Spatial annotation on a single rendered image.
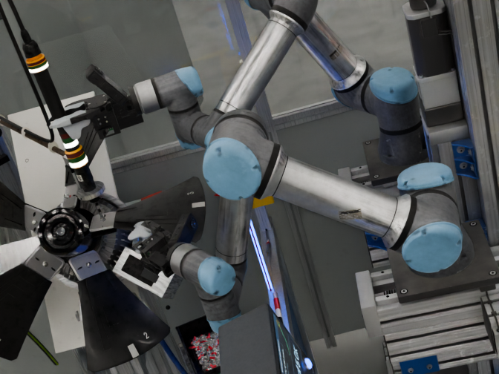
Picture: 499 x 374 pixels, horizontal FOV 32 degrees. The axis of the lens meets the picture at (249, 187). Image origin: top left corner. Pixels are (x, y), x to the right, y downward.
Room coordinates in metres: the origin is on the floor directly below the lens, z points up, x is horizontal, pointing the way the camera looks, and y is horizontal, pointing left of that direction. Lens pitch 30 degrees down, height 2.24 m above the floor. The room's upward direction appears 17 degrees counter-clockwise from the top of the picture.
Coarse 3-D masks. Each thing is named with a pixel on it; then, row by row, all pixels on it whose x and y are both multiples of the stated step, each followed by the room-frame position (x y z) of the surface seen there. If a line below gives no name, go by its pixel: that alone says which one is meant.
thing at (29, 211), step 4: (28, 208) 1.95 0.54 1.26; (32, 208) 1.95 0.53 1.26; (28, 212) 1.96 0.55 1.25; (32, 212) 1.95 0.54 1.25; (36, 212) 1.94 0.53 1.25; (40, 212) 1.93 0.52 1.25; (44, 212) 1.93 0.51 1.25; (28, 216) 1.96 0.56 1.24; (32, 216) 1.95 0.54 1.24; (36, 216) 1.95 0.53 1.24; (40, 216) 1.94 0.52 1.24; (28, 220) 1.97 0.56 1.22; (32, 220) 1.96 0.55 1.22; (28, 224) 1.97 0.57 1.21; (32, 224) 1.96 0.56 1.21; (36, 224) 1.96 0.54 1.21; (28, 228) 1.97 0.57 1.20; (32, 228) 1.97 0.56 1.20; (36, 228) 1.96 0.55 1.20; (36, 232) 1.96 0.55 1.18
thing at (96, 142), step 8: (88, 128) 2.05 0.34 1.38; (88, 136) 2.03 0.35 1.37; (96, 136) 2.01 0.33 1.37; (104, 136) 1.99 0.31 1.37; (80, 144) 2.03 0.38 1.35; (88, 144) 2.01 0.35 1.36; (96, 144) 1.99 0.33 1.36; (88, 152) 1.99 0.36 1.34; (96, 152) 1.97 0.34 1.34; (88, 160) 1.97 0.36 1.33; (72, 176) 2.00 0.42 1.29; (72, 184) 1.98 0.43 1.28
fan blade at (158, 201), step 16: (160, 192) 1.97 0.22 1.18; (176, 192) 1.94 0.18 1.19; (128, 208) 1.93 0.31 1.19; (144, 208) 1.91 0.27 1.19; (160, 208) 1.89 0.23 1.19; (176, 208) 1.87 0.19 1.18; (192, 208) 1.86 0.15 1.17; (128, 224) 1.85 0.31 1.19; (160, 224) 1.83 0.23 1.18; (176, 224) 1.82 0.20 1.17; (192, 240) 1.77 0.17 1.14
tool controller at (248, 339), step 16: (240, 320) 1.29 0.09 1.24; (256, 320) 1.27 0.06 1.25; (272, 320) 1.26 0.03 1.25; (224, 336) 1.27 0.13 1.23; (240, 336) 1.25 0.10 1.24; (256, 336) 1.22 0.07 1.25; (272, 336) 1.21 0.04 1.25; (288, 336) 1.27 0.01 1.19; (224, 352) 1.23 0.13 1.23; (240, 352) 1.21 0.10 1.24; (256, 352) 1.18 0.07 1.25; (272, 352) 1.16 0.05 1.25; (288, 352) 1.21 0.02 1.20; (224, 368) 1.19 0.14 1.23; (240, 368) 1.17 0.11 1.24; (256, 368) 1.14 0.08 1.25; (272, 368) 1.12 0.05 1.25; (288, 368) 1.16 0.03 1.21; (304, 368) 1.24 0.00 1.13
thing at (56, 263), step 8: (40, 248) 1.88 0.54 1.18; (32, 256) 1.87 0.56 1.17; (40, 256) 1.88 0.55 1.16; (48, 256) 1.89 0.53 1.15; (56, 256) 1.90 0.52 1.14; (32, 264) 1.87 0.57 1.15; (40, 264) 1.88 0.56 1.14; (48, 264) 1.89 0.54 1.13; (56, 264) 1.89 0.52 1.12; (40, 272) 1.88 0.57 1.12; (48, 272) 1.88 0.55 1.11; (56, 272) 1.89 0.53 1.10
